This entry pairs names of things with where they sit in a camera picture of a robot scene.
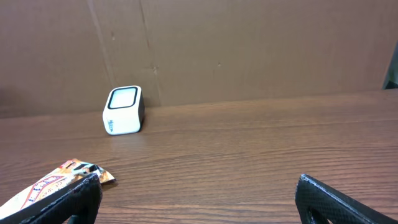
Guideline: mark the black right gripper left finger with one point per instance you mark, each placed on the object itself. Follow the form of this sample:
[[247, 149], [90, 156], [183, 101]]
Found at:
[[77, 203]]

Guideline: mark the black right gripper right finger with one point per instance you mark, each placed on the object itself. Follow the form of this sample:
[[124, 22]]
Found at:
[[318, 203]]

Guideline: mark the yellow snack bag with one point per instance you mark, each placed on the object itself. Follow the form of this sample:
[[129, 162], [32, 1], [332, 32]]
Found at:
[[68, 173]]

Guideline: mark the white barcode scanner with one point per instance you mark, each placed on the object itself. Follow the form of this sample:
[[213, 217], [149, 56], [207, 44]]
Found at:
[[124, 110]]

